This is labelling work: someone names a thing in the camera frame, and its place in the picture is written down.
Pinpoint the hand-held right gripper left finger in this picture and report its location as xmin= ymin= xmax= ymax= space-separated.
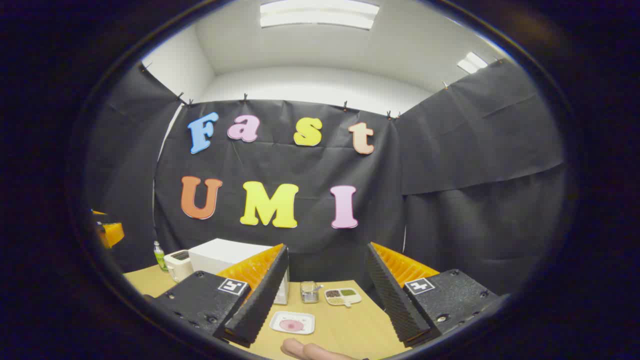
xmin=149 ymin=243 xmax=290 ymax=349

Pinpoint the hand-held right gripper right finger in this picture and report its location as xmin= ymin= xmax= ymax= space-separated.
xmin=366 ymin=242 xmax=502 ymax=347

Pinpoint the white rectangular plate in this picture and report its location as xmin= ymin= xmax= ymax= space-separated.
xmin=269 ymin=311 xmax=316 ymax=335

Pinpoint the white microwave oven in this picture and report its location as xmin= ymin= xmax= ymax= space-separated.
xmin=188 ymin=238 xmax=290 ymax=306

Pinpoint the metal mesh basket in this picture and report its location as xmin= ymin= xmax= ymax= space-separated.
xmin=300 ymin=281 xmax=324 ymax=304

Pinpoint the green label drink bottle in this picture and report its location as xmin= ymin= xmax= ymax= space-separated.
xmin=153 ymin=240 xmax=169 ymax=273

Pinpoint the white divided condiment tray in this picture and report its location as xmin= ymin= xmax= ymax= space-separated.
xmin=324 ymin=287 xmax=362 ymax=307

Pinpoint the cream toaster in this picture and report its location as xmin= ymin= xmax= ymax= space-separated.
xmin=163 ymin=249 xmax=195 ymax=284

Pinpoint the black backdrop cloth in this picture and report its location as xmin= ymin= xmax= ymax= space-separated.
xmin=85 ymin=57 xmax=568 ymax=296

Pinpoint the row of small cloth clips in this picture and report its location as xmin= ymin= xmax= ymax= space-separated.
xmin=140 ymin=57 xmax=503 ymax=121

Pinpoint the small ceiling light panel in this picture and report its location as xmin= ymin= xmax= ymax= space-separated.
xmin=456 ymin=51 xmax=489 ymax=75

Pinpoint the large ceiling light panel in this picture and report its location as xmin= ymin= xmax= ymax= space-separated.
xmin=259 ymin=0 xmax=380 ymax=31

